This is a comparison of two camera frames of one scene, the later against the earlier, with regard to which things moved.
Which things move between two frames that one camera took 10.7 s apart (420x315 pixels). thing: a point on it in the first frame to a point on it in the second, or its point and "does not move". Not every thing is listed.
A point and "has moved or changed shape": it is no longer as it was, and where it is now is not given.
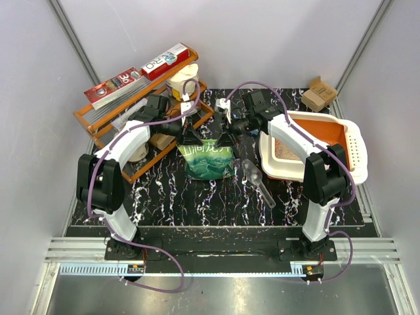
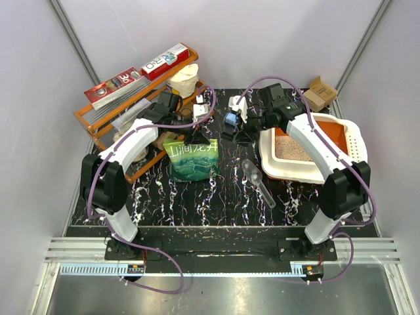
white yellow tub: [176, 83] does not move
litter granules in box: [282, 151] does not move
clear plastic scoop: [253, 173] does not move
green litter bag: [208, 161] has moved or changed shape
